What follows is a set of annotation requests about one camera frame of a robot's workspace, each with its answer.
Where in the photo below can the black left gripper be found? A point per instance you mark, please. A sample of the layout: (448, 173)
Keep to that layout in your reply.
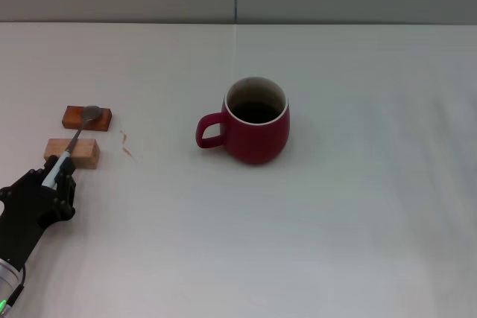
(26, 213)

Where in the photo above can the red ceramic mug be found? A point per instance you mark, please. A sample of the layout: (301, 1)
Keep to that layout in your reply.
(257, 143)

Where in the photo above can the light wooden block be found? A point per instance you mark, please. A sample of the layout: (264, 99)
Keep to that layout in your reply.
(87, 154)

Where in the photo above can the reddish brown wooden block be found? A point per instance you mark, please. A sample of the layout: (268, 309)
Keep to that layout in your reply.
(106, 122)

